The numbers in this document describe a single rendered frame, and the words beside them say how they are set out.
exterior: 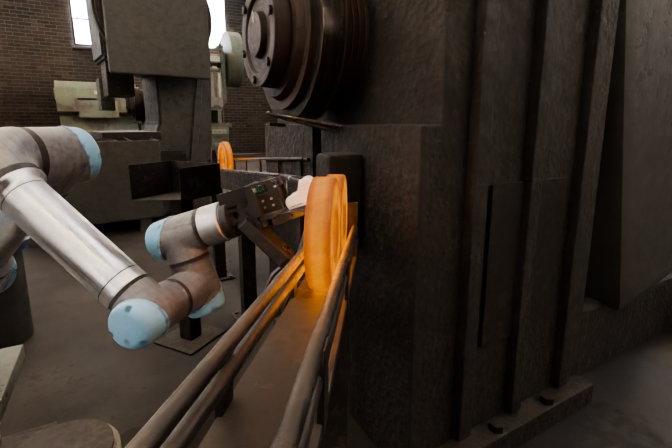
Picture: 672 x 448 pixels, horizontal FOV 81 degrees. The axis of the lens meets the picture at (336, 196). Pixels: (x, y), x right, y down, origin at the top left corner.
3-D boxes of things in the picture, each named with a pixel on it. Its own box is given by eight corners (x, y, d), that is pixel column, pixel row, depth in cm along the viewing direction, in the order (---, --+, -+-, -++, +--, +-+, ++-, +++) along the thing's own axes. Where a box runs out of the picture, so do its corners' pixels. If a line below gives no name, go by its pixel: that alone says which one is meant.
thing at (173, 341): (183, 318, 180) (171, 160, 167) (228, 331, 169) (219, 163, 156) (144, 340, 162) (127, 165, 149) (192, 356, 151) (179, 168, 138)
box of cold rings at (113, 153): (151, 211, 400) (144, 131, 385) (167, 229, 331) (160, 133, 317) (22, 225, 344) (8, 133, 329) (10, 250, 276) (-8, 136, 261)
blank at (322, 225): (341, 176, 63) (320, 176, 63) (330, 179, 48) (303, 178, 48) (340, 272, 64) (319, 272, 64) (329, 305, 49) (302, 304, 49)
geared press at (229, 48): (225, 155, 1094) (220, 44, 1041) (249, 161, 909) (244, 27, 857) (181, 156, 1038) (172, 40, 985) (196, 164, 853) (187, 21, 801)
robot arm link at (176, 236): (173, 258, 80) (159, 219, 79) (222, 244, 79) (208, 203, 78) (151, 271, 72) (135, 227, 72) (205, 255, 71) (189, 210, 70)
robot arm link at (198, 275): (167, 332, 71) (145, 275, 70) (203, 305, 81) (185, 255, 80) (203, 325, 68) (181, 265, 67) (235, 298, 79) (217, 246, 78)
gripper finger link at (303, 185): (328, 171, 67) (277, 186, 68) (338, 204, 68) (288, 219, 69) (330, 169, 70) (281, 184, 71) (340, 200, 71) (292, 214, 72)
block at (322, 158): (349, 236, 112) (349, 151, 107) (364, 244, 105) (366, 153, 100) (315, 242, 106) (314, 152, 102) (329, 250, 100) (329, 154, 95)
